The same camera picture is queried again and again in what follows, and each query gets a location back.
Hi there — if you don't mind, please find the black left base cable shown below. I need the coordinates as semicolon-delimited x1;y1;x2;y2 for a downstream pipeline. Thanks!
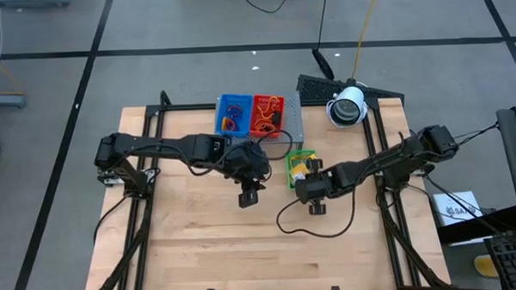
90;195;132;244

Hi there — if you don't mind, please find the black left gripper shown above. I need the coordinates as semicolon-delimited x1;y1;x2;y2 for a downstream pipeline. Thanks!
221;139;273;210

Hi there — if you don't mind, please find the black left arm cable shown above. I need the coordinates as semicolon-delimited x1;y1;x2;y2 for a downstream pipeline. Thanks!
183;128;295;178

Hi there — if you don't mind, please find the orange floor cable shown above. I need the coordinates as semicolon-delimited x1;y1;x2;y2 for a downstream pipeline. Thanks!
0;45;27;96

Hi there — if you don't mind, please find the white cylinder with dark lens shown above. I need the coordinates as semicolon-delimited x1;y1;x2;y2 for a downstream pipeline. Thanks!
326;85;369;130

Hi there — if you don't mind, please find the black perforated metal riser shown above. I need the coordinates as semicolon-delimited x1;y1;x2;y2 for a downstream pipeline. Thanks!
293;70;406;108

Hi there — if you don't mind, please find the thin yellow rubber band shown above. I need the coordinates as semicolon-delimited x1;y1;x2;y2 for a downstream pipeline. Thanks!
255;96;280;110

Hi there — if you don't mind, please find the blue plastic basket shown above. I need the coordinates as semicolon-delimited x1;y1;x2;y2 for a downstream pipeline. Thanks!
213;92;255;138

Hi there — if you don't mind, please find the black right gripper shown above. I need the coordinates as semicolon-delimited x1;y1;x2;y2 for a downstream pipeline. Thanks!
293;157;338;217

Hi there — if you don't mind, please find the red plastic basket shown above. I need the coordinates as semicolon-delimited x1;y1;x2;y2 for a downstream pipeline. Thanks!
248;92;287;140

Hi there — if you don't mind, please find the black floor cable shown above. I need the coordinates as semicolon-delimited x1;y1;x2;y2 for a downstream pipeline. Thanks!
211;0;294;15

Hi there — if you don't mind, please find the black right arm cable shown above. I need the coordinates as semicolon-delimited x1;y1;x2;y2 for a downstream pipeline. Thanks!
275;187;359;241

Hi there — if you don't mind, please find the green plastic basket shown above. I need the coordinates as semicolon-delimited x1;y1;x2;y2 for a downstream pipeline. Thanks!
285;149;319;190

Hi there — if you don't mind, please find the black desk foot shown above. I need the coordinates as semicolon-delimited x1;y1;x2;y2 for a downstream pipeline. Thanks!
436;204;516;246

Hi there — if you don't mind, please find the white printed cardboard box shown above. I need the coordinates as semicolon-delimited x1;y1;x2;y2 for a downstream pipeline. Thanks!
433;190;484;228

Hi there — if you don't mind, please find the black keyboard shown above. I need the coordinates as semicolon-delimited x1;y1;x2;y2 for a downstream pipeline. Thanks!
483;236;516;290

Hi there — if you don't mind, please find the yellow rounded object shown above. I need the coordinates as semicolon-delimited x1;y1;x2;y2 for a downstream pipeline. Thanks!
474;254;501;280

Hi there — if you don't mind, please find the black right base cable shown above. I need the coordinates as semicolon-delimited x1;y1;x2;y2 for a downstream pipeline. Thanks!
421;170;507;244

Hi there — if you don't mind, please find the black hanging cable with plug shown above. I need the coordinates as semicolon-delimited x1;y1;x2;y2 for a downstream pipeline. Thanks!
310;0;335;81

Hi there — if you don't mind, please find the black aluminium rig frame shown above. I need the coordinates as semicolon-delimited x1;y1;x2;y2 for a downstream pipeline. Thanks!
78;80;452;290

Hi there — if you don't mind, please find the grey stand foot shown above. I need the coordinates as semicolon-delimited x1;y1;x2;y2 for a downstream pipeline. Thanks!
0;0;71;9
0;92;28;109

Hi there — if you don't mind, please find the black base cable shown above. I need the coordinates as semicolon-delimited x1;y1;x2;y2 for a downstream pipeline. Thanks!
421;170;507;244
90;195;132;244

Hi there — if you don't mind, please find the wide orange rubber band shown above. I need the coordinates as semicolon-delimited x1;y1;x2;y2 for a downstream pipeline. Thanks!
255;105;278;130

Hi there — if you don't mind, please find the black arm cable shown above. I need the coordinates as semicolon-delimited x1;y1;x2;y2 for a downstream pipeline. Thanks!
275;187;359;241
183;128;295;178

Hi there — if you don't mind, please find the grey perforated metal riser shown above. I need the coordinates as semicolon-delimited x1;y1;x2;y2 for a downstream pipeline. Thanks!
212;90;305;152

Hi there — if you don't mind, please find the yellow hanging cable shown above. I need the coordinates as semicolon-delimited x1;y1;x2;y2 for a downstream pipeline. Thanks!
348;0;384;82

